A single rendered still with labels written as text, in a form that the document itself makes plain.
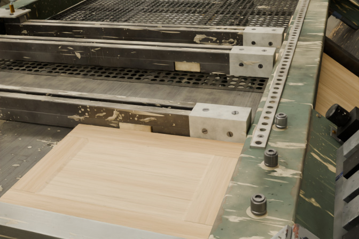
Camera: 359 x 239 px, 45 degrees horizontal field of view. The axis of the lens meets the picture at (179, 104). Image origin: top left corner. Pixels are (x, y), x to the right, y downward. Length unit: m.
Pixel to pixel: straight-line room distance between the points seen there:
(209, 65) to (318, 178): 0.59
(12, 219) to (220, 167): 0.38
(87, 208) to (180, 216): 0.16
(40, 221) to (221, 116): 0.41
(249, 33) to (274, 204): 0.81
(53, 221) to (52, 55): 0.86
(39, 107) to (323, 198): 0.69
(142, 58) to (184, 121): 0.46
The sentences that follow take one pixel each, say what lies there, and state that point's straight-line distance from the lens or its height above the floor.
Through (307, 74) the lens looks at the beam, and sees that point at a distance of 1.18.
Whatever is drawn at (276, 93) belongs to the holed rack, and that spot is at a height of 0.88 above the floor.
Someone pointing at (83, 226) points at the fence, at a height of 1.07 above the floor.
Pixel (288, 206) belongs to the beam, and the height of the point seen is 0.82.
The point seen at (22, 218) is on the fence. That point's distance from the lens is 0.78.
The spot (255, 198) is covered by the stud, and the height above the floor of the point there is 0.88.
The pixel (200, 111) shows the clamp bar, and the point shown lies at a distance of 0.94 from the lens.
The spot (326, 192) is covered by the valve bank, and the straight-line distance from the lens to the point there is 0.82.
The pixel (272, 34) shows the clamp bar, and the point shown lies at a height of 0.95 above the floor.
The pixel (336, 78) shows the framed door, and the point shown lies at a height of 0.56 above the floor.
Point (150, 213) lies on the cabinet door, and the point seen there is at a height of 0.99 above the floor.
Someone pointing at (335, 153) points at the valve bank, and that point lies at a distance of 0.94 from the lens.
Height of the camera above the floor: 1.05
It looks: level
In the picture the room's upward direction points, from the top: 54 degrees counter-clockwise
